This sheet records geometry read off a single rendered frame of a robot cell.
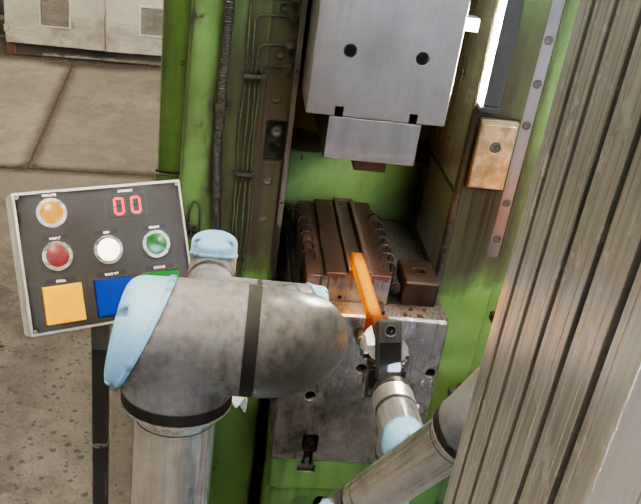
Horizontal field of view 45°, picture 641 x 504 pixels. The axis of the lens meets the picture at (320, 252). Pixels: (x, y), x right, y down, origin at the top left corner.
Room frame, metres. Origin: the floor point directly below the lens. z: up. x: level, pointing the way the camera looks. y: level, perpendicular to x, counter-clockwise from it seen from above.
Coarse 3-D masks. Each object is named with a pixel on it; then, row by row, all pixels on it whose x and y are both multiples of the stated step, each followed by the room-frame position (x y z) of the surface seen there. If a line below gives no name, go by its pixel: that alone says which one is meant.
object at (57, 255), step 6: (54, 246) 1.33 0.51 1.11; (60, 246) 1.33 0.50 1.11; (48, 252) 1.32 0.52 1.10; (54, 252) 1.32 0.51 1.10; (60, 252) 1.33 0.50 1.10; (66, 252) 1.33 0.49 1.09; (48, 258) 1.31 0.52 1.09; (54, 258) 1.32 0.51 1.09; (60, 258) 1.32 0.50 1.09; (66, 258) 1.33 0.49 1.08; (54, 264) 1.31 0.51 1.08; (60, 264) 1.32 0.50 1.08
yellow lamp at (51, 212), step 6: (48, 204) 1.36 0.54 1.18; (54, 204) 1.37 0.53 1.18; (42, 210) 1.35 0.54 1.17; (48, 210) 1.36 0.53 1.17; (54, 210) 1.36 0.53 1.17; (60, 210) 1.37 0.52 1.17; (42, 216) 1.35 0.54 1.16; (48, 216) 1.35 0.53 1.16; (54, 216) 1.36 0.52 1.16; (60, 216) 1.36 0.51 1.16; (48, 222) 1.35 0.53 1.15; (54, 222) 1.35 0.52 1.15
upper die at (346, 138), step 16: (336, 112) 1.62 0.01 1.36; (320, 128) 1.71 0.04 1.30; (336, 128) 1.60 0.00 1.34; (352, 128) 1.60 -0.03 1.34; (368, 128) 1.61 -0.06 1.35; (384, 128) 1.61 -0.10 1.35; (400, 128) 1.62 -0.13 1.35; (416, 128) 1.62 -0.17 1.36; (336, 144) 1.60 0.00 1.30; (352, 144) 1.60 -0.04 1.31; (368, 144) 1.61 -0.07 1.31; (384, 144) 1.61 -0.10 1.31; (400, 144) 1.62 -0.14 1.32; (416, 144) 1.62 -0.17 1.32; (368, 160) 1.61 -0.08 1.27; (384, 160) 1.61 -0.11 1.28; (400, 160) 1.62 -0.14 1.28
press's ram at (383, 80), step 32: (320, 0) 1.59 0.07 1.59; (352, 0) 1.60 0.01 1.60; (384, 0) 1.60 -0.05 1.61; (416, 0) 1.61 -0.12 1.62; (448, 0) 1.62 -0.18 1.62; (320, 32) 1.59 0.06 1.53; (352, 32) 1.60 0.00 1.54; (384, 32) 1.61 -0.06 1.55; (416, 32) 1.61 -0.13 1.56; (448, 32) 1.62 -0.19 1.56; (320, 64) 1.59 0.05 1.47; (352, 64) 1.60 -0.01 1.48; (384, 64) 1.61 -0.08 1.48; (416, 64) 1.62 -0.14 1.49; (448, 64) 1.63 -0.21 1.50; (320, 96) 1.59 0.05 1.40; (352, 96) 1.60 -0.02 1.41; (384, 96) 1.61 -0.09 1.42; (416, 96) 1.62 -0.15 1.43; (448, 96) 1.63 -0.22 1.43
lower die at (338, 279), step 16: (320, 208) 1.95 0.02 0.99; (336, 208) 1.95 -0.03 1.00; (352, 208) 1.96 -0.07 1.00; (368, 208) 2.00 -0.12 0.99; (320, 224) 1.85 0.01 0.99; (336, 224) 1.87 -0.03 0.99; (368, 224) 1.89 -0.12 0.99; (320, 240) 1.78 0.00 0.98; (336, 240) 1.77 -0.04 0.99; (368, 240) 1.80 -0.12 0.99; (304, 256) 1.69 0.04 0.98; (320, 256) 1.69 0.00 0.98; (336, 256) 1.69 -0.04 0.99; (368, 256) 1.71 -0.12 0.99; (384, 256) 1.72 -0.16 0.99; (304, 272) 1.64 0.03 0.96; (320, 272) 1.61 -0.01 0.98; (336, 272) 1.61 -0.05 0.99; (352, 272) 1.61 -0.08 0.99; (384, 272) 1.64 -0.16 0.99; (336, 288) 1.60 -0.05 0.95; (352, 288) 1.61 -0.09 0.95; (384, 288) 1.62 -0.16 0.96
